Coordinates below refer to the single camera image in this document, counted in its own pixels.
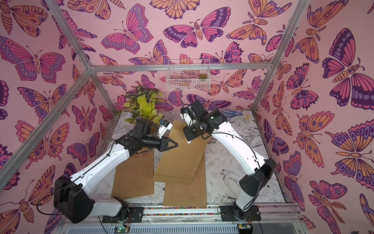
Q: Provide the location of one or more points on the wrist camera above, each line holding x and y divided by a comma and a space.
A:
185, 115
164, 127

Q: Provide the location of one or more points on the aluminium frame post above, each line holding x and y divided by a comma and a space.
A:
293, 23

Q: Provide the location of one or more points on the left kraft file bag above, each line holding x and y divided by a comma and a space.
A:
134, 177

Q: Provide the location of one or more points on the small succulent in basket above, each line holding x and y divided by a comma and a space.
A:
203, 76

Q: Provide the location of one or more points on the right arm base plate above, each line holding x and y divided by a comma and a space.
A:
233, 213

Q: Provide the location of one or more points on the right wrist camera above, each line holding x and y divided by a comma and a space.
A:
185, 115

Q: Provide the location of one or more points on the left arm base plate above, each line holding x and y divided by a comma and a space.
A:
128, 215

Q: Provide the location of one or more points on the white wire basket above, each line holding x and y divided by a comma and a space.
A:
183, 74

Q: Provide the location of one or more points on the potted green plant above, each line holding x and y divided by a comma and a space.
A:
139, 103

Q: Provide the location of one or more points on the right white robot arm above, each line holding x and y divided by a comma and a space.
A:
258, 170

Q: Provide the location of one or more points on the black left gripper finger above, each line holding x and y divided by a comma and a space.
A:
168, 141
166, 147

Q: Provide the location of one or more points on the bottom kraft file bag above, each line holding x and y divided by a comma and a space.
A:
193, 195

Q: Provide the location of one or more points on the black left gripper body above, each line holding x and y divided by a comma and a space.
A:
161, 143

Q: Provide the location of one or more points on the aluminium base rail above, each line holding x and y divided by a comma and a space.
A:
265, 218

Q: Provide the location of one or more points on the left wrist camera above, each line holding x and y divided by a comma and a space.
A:
164, 127

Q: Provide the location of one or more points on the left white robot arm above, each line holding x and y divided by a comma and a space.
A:
72, 193

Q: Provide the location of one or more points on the brown kraft file bag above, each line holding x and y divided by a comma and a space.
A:
179, 165

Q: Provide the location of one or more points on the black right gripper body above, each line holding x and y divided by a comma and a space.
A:
190, 135

